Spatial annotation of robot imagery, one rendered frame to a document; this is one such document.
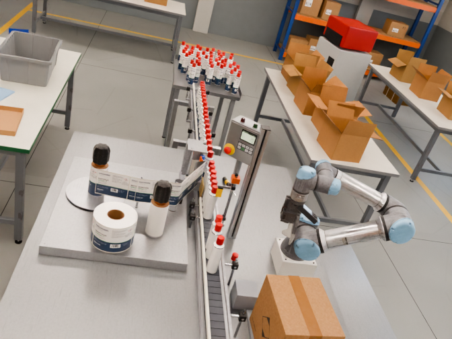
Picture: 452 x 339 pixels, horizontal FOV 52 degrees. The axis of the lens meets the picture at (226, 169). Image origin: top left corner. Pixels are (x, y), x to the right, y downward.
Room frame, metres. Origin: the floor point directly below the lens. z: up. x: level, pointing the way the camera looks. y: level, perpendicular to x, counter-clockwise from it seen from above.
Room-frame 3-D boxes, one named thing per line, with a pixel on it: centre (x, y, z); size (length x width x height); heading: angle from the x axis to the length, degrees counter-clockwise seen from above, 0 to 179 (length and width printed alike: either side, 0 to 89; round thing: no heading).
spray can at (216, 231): (1.75, -0.04, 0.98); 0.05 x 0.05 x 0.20
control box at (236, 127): (2.08, -0.05, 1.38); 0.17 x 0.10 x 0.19; 68
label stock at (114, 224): (1.69, 0.43, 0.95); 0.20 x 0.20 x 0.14
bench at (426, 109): (6.29, -2.31, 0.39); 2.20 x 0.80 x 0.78; 14
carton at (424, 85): (6.26, -2.25, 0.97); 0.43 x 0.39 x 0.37; 101
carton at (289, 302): (1.36, -0.43, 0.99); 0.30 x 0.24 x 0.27; 17
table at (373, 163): (4.52, -0.76, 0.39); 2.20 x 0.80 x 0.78; 14
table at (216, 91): (4.27, 0.44, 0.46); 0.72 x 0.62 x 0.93; 13
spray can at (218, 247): (1.66, -0.06, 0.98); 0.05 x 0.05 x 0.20
